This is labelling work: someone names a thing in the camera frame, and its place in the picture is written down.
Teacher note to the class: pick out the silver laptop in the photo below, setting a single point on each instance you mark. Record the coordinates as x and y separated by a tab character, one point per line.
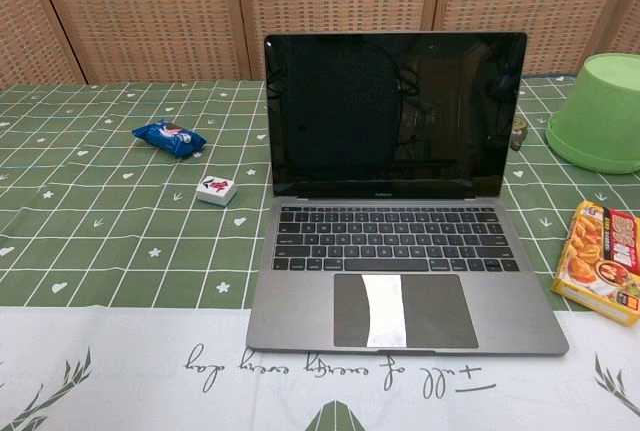
300	301

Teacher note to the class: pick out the woven wooden folding screen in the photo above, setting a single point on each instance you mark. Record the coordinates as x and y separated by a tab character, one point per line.
150	11

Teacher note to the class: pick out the white mahjong tile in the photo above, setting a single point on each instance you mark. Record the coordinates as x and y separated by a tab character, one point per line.
216	192

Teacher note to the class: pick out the blue cookie packet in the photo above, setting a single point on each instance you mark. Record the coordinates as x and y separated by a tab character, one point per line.
167	138

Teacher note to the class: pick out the green checked tablecloth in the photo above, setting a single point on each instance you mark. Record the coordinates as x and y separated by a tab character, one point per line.
125	251

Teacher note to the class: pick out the correction tape dispenser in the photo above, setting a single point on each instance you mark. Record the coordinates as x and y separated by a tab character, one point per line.
520	135

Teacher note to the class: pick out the yellow curry box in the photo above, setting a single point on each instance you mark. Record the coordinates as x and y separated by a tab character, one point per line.
595	261

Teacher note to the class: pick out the green plastic bucket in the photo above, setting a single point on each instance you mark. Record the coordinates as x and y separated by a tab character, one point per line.
600	111

